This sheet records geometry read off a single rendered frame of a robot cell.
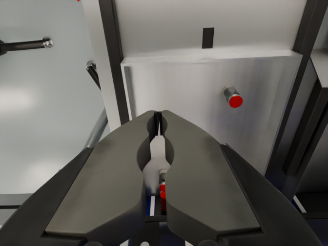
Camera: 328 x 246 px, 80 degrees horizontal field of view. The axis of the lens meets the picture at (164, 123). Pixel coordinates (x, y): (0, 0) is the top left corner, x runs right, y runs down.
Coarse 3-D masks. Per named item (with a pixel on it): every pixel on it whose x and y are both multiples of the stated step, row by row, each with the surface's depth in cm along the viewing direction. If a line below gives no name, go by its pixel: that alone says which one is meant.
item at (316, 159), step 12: (324, 108) 35; (324, 120) 35; (324, 132) 35; (312, 144) 38; (324, 144) 41; (312, 156) 38; (324, 156) 42; (300, 168) 41; (312, 168) 44; (324, 168) 44; (288, 180) 46; (300, 180) 42; (312, 180) 46; (324, 180) 46; (288, 192) 46; (300, 192) 49
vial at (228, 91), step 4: (224, 88) 33; (228, 88) 32; (232, 88) 32; (224, 92) 33; (228, 92) 32; (232, 92) 31; (236, 92) 31; (224, 96) 33; (228, 96) 31; (232, 96) 30; (228, 100) 31
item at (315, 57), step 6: (324, 18) 28; (324, 24) 29; (324, 30) 29; (318, 36) 30; (324, 36) 30; (318, 42) 30; (324, 42) 30; (318, 48) 31; (324, 48) 31; (312, 54) 30; (318, 54) 30; (324, 54) 30; (312, 60) 30; (318, 60) 30; (324, 60) 30; (318, 66) 29; (324, 66) 29; (318, 72) 29; (324, 72) 29; (318, 78) 29; (324, 78) 28; (324, 84) 28
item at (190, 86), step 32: (128, 64) 29; (160, 64) 32; (192, 64) 32; (224, 64) 32; (256, 64) 32; (288, 64) 31; (128, 96) 32; (160, 96) 35; (192, 96) 35; (256, 96) 35; (288, 96) 31; (224, 128) 39; (256, 128) 39; (160, 160) 43; (256, 160) 43
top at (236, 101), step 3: (234, 96) 30; (237, 96) 30; (240, 96) 30; (231, 99) 30; (234, 99) 30; (237, 99) 30; (240, 99) 30; (231, 102) 30; (234, 102) 30; (237, 102) 30; (240, 102) 30; (231, 105) 31; (234, 105) 31; (237, 105) 31; (240, 105) 31
